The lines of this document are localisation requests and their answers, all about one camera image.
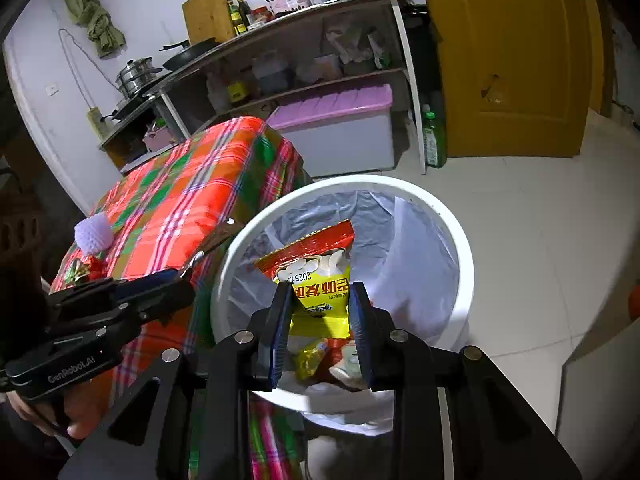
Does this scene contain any induction cooker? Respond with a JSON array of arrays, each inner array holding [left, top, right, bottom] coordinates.
[[100, 92, 157, 122]]

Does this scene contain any steel steamer pot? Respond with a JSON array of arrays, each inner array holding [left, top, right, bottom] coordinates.
[[115, 56, 162, 99]]

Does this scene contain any pink chopstick holder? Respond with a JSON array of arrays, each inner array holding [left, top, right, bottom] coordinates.
[[270, 0, 311, 16]]

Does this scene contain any yellow wooden door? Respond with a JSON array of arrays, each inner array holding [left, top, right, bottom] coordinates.
[[426, 0, 593, 158]]

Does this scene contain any green snack wrapper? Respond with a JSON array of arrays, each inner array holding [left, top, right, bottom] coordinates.
[[63, 258, 91, 287]]

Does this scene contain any purple lid storage box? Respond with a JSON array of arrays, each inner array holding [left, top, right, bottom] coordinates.
[[267, 84, 395, 178]]

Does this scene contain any red lid jar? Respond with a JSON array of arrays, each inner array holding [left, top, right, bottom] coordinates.
[[248, 6, 273, 30]]

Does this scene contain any metal kitchen shelf rack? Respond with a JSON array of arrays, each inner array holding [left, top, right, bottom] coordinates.
[[150, 0, 429, 176]]

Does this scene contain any black frying pan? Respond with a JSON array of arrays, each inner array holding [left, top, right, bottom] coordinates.
[[160, 38, 219, 72]]

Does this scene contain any green plastic bottle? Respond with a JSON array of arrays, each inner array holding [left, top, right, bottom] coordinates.
[[422, 104, 447, 168]]

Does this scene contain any yellow red snack bag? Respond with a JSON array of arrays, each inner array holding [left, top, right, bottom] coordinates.
[[255, 220, 355, 339]]

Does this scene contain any plaid tablecloth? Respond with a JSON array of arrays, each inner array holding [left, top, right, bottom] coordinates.
[[49, 116, 314, 480]]

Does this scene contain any white round trash bin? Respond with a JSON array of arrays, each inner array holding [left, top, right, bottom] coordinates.
[[210, 174, 474, 415]]

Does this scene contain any dark oil bottle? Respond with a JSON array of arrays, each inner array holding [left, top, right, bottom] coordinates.
[[236, 0, 252, 29]]

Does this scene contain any clear trash bag liner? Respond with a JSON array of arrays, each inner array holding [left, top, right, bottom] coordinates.
[[226, 187, 461, 436]]

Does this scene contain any white foam fruit net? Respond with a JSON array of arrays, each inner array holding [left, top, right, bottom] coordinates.
[[74, 212, 114, 256]]

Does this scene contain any pink basket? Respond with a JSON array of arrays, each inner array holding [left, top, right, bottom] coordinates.
[[143, 126, 177, 152]]

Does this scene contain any brown wrapper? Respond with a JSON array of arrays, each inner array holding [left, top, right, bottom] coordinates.
[[179, 218, 244, 280]]

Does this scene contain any green glass sauce bottle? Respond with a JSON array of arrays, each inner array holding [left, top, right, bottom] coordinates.
[[228, 0, 247, 36]]

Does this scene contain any power strip on wall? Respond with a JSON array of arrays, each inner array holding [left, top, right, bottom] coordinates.
[[87, 107, 113, 141]]

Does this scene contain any wooden cutting board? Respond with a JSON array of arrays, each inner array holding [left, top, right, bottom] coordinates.
[[182, 0, 235, 44]]

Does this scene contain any red snack wrapper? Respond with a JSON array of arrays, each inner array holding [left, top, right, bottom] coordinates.
[[81, 252, 108, 281]]

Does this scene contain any green cloth on wall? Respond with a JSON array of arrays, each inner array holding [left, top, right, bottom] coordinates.
[[64, 0, 126, 58]]

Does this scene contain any left hand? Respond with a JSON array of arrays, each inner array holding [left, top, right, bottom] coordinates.
[[6, 372, 112, 439]]

